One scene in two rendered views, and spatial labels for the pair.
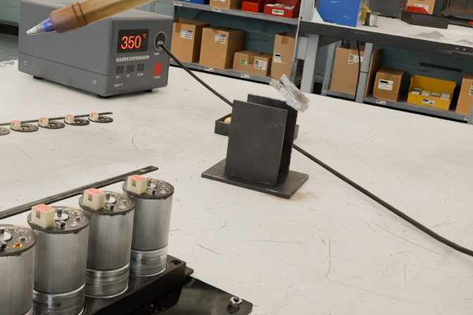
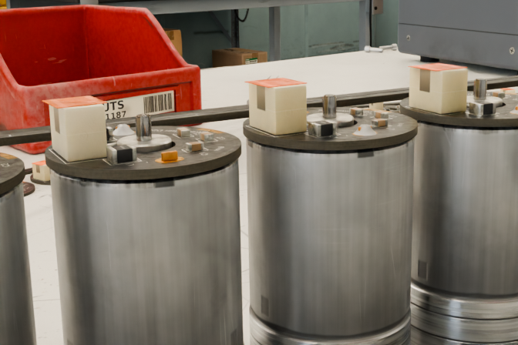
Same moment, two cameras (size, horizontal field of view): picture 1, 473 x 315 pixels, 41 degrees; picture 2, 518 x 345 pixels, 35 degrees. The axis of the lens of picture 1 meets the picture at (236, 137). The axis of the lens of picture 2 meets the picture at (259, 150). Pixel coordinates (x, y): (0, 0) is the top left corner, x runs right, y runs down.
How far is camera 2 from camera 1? 0.16 m
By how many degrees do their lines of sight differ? 31
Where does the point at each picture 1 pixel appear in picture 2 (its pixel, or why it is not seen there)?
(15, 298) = (167, 324)
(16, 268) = (161, 226)
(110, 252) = (486, 245)
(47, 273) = (287, 274)
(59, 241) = (315, 176)
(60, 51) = (459, 10)
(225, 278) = not seen: outside the picture
